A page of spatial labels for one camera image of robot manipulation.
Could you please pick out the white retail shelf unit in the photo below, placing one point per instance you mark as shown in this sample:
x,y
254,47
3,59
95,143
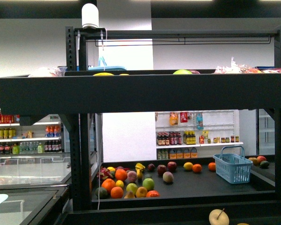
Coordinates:
x,y
195,134

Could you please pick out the black metal shelf rack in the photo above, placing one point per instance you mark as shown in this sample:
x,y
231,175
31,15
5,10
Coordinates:
x,y
78,95

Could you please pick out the small blue basket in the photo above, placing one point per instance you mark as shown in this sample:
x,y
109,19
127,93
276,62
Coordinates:
x,y
235,169

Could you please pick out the glass top freezer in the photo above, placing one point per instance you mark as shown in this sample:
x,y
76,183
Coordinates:
x,y
37,186

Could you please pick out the pale round pear with stem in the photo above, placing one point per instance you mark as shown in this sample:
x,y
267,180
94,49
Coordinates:
x,y
218,217

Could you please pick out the white dome camera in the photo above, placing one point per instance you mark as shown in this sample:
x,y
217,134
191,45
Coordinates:
x,y
89,16

